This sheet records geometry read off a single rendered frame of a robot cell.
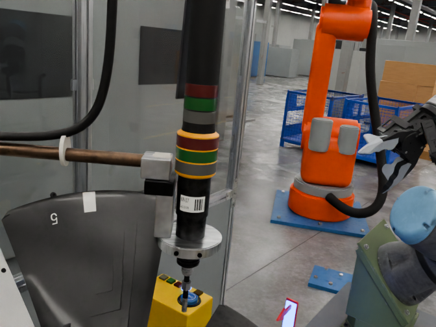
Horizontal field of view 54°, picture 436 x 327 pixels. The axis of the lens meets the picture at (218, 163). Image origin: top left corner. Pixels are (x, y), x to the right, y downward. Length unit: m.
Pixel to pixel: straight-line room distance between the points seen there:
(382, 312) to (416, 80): 7.36
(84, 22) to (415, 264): 1.00
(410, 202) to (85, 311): 0.65
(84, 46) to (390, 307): 0.99
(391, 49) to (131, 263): 10.70
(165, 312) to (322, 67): 3.60
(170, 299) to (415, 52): 10.23
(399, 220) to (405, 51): 10.15
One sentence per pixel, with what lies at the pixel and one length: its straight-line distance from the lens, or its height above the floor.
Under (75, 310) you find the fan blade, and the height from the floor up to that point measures 1.32.
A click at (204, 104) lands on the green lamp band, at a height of 1.59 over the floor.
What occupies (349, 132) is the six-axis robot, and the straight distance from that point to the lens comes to 4.18.
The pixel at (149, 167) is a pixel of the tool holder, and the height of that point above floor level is 1.53.
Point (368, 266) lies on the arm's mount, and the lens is 1.07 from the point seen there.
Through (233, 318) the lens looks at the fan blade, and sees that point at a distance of 0.81.
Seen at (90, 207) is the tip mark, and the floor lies 1.41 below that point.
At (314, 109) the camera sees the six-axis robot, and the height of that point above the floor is 1.08.
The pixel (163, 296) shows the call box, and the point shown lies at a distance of 1.05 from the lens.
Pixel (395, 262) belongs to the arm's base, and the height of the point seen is 1.20.
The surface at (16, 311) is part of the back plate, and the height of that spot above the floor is 1.22.
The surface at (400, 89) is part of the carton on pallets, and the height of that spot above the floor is 1.12.
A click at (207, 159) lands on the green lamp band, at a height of 1.54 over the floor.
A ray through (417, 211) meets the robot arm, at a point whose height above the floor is 1.37.
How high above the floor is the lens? 1.65
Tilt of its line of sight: 16 degrees down
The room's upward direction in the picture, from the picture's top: 5 degrees clockwise
